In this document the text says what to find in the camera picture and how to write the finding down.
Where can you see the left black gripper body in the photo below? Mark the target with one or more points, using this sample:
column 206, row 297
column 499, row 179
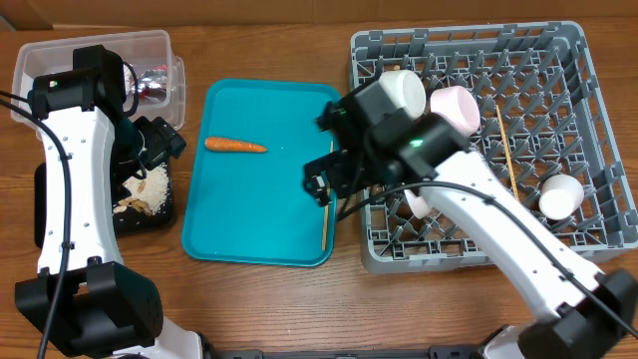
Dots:
column 159, row 143

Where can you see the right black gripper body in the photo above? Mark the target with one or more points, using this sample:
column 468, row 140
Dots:
column 346, row 177

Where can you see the red silver foil wrapper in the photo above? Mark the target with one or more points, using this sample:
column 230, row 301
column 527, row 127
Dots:
column 152, row 84

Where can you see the rice and peanut scraps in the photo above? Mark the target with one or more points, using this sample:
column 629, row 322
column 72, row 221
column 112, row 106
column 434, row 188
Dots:
column 147, row 195

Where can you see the white plate with scraps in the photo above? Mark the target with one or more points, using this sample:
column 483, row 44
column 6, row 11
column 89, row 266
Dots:
column 416, row 204

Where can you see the pale green bowl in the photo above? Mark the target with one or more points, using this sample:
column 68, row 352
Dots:
column 406, row 91

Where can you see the pink white bowl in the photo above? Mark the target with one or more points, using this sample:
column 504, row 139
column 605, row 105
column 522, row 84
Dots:
column 459, row 107

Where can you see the white paper cup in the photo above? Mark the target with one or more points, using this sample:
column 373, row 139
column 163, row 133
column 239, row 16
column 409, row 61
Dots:
column 561, row 196

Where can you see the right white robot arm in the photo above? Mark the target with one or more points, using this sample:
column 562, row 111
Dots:
column 392, row 133

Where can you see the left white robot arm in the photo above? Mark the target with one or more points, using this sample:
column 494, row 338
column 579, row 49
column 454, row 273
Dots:
column 84, row 300

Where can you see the grey dishwasher rack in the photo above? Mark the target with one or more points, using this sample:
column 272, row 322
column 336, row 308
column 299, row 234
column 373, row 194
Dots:
column 542, row 78

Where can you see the orange carrot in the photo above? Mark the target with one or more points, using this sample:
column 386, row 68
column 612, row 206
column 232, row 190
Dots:
column 218, row 144

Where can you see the clear plastic bin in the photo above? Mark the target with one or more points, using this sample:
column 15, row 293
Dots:
column 142, row 50

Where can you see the black plastic tray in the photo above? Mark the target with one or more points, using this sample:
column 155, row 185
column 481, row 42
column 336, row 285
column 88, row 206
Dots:
column 128, row 222

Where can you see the teal serving tray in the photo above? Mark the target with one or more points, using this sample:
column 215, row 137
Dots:
column 249, row 207

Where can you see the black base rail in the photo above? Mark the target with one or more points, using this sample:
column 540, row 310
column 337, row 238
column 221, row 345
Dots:
column 433, row 352

